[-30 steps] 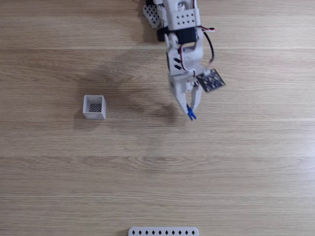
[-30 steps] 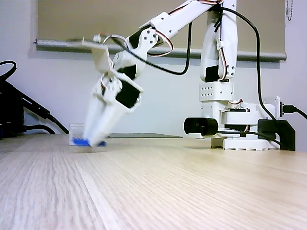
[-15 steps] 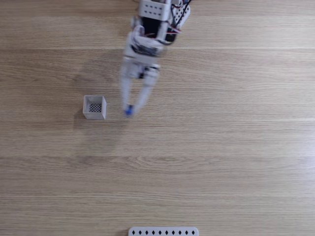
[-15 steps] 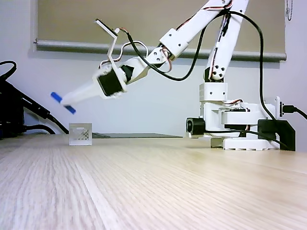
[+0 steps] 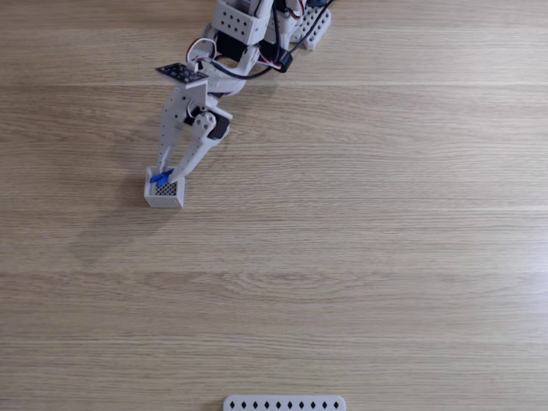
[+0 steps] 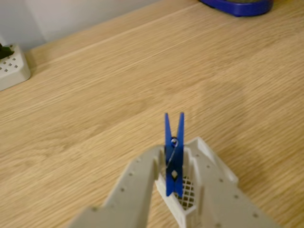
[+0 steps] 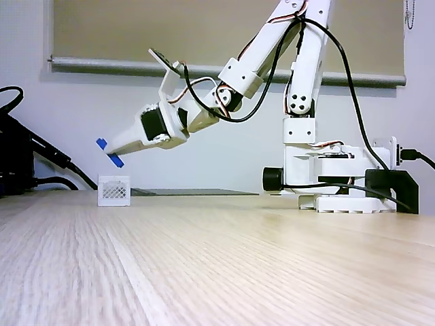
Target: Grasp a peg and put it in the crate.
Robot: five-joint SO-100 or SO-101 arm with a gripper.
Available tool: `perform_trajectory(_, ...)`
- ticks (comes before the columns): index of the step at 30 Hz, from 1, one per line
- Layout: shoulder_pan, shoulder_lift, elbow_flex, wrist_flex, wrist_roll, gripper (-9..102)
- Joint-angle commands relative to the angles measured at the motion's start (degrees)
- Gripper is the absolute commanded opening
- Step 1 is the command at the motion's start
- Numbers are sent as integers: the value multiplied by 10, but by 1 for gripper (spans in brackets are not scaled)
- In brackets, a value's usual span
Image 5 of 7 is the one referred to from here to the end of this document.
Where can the blue peg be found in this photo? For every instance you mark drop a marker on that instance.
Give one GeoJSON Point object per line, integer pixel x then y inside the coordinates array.
{"type": "Point", "coordinates": [162, 178]}

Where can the small white mesh crate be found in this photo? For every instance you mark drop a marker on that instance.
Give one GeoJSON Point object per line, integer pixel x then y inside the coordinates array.
{"type": "Point", "coordinates": [164, 201]}

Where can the white perforated controller box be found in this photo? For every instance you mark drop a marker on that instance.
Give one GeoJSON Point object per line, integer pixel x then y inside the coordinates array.
{"type": "Point", "coordinates": [316, 27]}

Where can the white rack with diamond holes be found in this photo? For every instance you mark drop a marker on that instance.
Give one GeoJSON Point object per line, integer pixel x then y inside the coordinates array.
{"type": "Point", "coordinates": [282, 404]}

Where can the black camera circuit board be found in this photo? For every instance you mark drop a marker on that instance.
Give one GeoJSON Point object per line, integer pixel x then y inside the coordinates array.
{"type": "Point", "coordinates": [182, 73]}

